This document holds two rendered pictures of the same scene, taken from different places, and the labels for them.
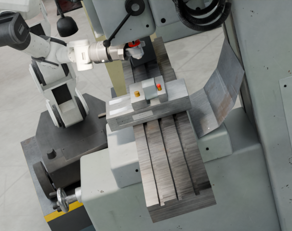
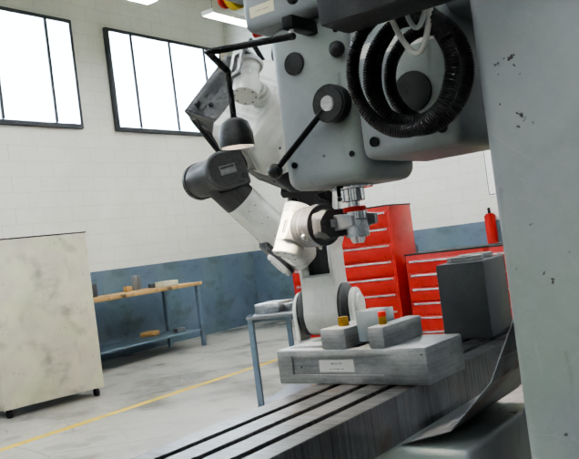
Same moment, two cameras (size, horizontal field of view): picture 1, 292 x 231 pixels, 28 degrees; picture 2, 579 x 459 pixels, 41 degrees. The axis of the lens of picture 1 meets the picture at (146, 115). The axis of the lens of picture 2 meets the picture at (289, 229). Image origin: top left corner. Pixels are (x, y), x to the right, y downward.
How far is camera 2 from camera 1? 143 cm
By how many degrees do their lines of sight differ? 45
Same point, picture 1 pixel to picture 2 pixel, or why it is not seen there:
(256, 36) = (528, 185)
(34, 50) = (250, 220)
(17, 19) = (227, 153)
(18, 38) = (211, 176)
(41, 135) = not seen: hidden behind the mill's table
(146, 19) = (351, 138)
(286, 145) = not seen: outside the picture
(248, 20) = (509, 137)
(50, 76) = (314, 315)
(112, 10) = (299, 111)
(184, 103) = (414, 364)
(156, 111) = (361, 366)
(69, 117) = not seen: hidden behind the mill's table
